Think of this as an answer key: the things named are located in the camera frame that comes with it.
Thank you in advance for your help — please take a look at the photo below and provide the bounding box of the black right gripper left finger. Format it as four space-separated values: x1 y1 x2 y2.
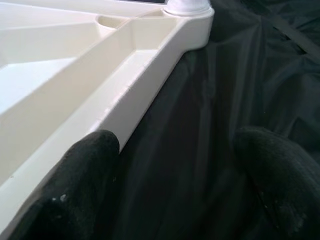
7 129 121 240

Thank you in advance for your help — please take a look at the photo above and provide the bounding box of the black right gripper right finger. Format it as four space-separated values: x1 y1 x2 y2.
232 126 320 240

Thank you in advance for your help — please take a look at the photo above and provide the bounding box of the white plastic table top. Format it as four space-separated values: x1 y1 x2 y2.
0 0 215 218

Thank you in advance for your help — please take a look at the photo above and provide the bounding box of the white plastic table leg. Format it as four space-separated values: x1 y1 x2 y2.
163 0 212 14

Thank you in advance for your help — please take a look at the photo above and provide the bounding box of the black cloth cover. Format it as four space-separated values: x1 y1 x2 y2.
0 0 320 240

